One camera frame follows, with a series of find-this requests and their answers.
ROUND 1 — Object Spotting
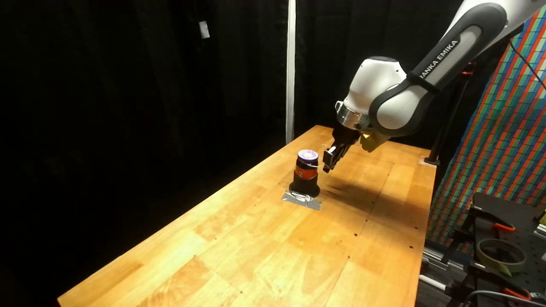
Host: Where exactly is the orange handled clamp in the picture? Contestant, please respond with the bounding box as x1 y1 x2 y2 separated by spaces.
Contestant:
474 265 532 303
469 207 518 236

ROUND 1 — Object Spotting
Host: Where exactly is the white vertical pole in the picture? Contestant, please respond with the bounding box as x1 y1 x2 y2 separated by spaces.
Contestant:
283 0 298 146

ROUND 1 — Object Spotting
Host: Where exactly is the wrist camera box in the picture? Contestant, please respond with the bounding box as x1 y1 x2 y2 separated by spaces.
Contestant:
358 130 382 154

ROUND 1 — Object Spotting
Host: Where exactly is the brown cup with red band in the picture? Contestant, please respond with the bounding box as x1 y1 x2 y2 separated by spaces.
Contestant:
288 149 322 200

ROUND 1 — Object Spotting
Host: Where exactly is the grey metal bracket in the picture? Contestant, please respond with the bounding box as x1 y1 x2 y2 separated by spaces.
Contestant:
281 190 324 212

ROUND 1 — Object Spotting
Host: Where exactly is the roll of pale tape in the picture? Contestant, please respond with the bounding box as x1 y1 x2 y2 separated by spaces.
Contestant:
474 236 530 274

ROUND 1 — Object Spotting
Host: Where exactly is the aluminium frame rail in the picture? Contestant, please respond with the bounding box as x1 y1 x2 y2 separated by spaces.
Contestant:
418 243 474 294

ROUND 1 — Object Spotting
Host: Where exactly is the multicolour woven cloth panel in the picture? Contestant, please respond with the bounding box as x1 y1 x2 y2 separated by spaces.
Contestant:
426 6 546 250

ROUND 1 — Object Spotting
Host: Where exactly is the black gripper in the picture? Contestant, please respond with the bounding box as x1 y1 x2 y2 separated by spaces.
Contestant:
320 124 361 175

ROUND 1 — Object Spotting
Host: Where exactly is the thin black cable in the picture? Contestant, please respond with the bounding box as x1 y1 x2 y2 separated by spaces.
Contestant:
506 37 546 91

